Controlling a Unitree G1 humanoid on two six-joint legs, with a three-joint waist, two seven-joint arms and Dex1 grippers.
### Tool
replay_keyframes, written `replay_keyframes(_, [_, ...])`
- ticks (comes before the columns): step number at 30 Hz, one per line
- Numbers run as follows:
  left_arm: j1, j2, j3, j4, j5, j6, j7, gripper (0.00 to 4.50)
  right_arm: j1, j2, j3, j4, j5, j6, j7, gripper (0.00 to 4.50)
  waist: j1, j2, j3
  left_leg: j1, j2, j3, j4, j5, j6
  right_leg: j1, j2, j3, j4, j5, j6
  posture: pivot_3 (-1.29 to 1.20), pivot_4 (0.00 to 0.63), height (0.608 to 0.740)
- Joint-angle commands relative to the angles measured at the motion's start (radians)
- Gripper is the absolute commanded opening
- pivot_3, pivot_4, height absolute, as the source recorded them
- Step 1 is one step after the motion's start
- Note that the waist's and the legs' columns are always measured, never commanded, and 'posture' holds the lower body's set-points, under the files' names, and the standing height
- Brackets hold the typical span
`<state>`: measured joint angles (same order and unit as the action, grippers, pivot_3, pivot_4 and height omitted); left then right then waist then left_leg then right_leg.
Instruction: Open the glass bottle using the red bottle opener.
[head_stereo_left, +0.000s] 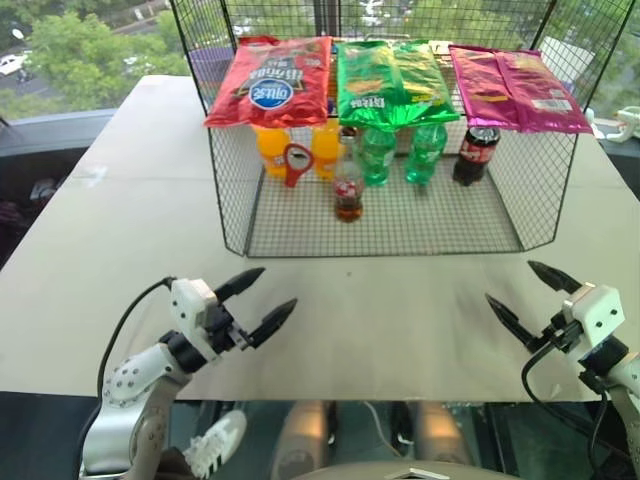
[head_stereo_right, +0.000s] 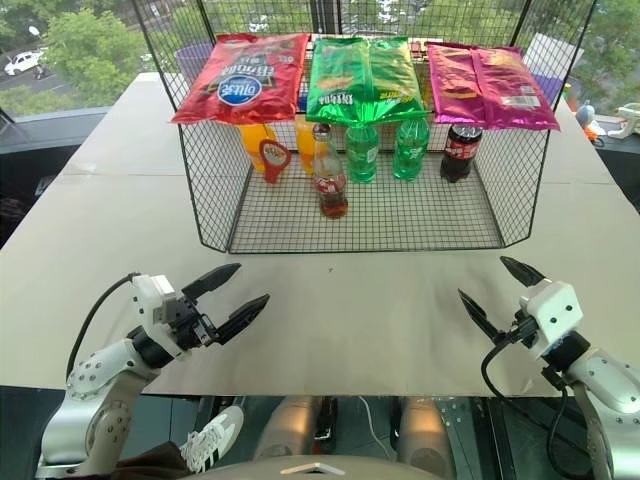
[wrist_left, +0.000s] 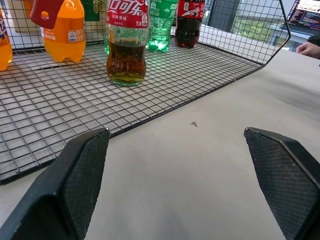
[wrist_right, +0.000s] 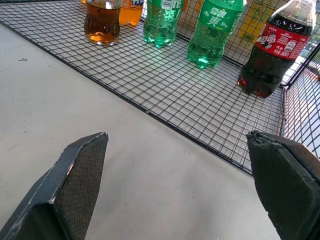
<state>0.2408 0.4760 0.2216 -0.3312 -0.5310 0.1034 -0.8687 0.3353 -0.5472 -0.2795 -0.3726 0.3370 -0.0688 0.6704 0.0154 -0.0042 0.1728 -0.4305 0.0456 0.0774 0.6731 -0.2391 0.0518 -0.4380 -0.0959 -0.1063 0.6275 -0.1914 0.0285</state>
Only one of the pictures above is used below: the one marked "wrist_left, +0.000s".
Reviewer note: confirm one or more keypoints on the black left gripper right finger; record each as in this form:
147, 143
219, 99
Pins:
282, 182

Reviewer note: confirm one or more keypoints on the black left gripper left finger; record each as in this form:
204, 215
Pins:
75, 185

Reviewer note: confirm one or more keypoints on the glass cola bottle red label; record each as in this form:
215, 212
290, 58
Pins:
126, 45

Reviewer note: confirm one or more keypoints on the orange soda plastic bottle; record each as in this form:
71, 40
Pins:
64, 32
4, 45

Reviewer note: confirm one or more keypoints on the green plastic soda bottle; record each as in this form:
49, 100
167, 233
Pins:
160, 27

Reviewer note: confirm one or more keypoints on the dark cola plastic bottle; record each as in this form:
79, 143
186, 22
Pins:
188, 22

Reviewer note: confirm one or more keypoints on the person's bare hand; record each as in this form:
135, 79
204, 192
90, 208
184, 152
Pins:
308, 50

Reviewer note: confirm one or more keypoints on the computer monitor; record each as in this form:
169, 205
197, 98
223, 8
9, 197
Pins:
304, 12

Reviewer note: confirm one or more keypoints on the green board with brass latch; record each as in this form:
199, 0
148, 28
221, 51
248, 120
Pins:
93, 7

